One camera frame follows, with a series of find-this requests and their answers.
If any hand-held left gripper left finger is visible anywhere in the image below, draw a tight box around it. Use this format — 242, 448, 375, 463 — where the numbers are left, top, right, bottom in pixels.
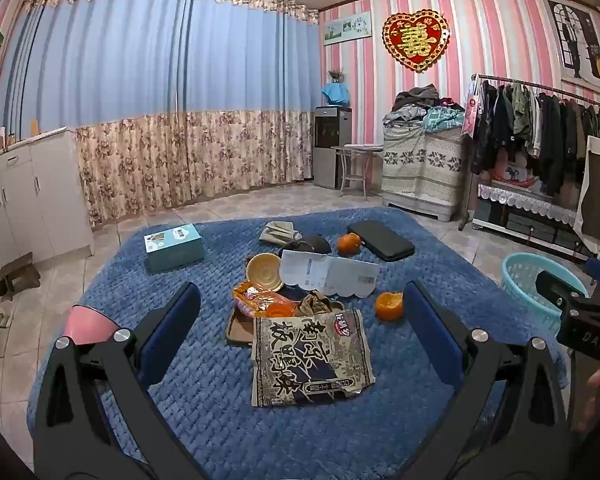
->
32, 281, 211, 480

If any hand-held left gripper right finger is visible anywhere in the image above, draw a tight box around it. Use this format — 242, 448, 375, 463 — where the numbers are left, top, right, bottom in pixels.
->
377, 280, 574, 480

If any teal plastic basket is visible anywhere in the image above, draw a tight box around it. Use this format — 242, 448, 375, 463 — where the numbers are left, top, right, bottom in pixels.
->
501, 252, 590, 333

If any orange peel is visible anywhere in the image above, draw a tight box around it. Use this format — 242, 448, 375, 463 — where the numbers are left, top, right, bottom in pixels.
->
375, 291, 405, 322
336, 233, 363, 255

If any orange snack wrapper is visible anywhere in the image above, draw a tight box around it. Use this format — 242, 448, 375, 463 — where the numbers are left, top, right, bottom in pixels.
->
232, 282, 298, 318

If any beige paper bowl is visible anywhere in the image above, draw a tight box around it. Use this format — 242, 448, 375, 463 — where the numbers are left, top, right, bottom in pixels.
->
246, 253, 284, 293

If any white paper leaflet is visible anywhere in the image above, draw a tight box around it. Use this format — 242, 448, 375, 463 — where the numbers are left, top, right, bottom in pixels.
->
280, 251, 380, 298

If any brown wrapper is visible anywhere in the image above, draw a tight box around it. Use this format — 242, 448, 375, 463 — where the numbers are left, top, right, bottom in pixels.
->
296, 291, 345, 317

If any large printed snack bag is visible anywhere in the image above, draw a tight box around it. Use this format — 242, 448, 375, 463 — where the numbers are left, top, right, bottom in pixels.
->
251, 308, 376, 408

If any beige cloth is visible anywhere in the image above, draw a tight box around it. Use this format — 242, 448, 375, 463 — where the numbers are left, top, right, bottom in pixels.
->
259, 221, 303, 247

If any dark bag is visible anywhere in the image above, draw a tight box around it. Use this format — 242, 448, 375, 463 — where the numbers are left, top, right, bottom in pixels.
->
280, 235, 332, 261

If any person's right hand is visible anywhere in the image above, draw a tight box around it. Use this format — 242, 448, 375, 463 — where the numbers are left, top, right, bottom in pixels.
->
585, 367, 600, 427

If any brown phone case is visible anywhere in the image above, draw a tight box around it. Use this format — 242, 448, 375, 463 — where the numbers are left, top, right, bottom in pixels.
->
226, 305, 261, 348

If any teal cardboard box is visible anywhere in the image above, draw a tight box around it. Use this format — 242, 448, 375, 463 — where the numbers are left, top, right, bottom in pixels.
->
145, 223, 205, 274

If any blue woven blanket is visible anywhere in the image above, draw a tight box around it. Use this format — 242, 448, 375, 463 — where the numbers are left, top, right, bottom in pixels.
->
27, 207, 568, 480

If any pink mug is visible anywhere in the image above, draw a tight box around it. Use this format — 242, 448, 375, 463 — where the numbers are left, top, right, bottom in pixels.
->
62, 305, 123, 346

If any low cabinet with lace cloth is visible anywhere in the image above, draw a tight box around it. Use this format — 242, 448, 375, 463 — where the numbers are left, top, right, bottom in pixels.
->
472, 180, 600, 261

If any black flat case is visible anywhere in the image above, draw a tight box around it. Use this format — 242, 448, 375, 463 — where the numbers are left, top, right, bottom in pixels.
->
347, 220, 416, 262

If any row of hanging clothes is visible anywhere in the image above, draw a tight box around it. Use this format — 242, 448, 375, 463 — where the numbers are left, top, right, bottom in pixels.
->
470, 80, 600, 198

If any small wooden stool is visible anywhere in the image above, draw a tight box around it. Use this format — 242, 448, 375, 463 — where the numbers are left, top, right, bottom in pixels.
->
0, 254, 42, 301

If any chest under patterned cloth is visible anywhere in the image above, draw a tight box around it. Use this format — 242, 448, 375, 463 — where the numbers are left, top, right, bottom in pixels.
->
380, 122, 473, 223

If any pink hanging bag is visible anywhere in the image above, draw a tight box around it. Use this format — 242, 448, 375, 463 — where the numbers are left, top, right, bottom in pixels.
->
461, 80, 483, 137

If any white cabinet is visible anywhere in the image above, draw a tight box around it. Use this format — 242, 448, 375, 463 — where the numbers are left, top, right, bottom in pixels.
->
0, 127, 96, 273

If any small metal table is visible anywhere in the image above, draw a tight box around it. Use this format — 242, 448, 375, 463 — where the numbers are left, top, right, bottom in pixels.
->
330, 143, 385, 198

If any metal clothes rack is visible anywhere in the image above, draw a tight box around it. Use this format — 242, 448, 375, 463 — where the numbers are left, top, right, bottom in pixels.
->
457, 73, 600, 231

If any grey water dispenser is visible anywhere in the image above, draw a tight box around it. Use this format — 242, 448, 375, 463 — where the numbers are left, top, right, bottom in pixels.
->
314, 105, 353, 190

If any pile of clothes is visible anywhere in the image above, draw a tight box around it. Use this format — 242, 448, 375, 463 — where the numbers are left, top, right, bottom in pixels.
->
382, 86, 466, 133

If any blue and floral curtain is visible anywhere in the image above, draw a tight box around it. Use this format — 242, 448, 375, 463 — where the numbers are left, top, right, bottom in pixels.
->
0, 0, 323, 226

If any blue cover on dispenser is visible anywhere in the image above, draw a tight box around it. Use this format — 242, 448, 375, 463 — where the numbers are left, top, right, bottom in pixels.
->
321, 81, 351, 106

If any framed wall poster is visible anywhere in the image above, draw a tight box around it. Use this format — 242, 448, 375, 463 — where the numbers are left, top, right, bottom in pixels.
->
540, 0, 600, 97

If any red heart wall decoration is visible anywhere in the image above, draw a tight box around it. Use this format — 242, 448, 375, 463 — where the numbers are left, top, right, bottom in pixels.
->
382, 10, 453, 73

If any wall picture with clock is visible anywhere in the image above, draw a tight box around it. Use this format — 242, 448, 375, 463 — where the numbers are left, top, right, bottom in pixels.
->
324, 11, 373, 43

